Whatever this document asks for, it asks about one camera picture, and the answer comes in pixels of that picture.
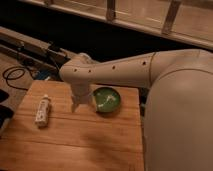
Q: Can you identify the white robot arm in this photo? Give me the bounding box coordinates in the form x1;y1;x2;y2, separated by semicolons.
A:
60;49;213;171

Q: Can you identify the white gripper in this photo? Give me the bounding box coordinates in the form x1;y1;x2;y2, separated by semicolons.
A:
71;84;92;113

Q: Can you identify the window frame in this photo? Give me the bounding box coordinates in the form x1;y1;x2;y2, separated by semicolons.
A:
20;0;213;50

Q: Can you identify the green ceramic bowl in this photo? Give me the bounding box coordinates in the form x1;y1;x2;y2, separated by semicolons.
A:
93;87;121;113

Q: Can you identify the metal floor rail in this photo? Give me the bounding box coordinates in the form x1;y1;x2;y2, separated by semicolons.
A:
0;26;75;72

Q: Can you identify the black cable loop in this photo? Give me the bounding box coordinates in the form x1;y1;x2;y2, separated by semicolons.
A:
2;65;34;91

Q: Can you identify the black object at left edge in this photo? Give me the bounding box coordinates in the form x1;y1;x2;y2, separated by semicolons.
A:
0;89;14;136

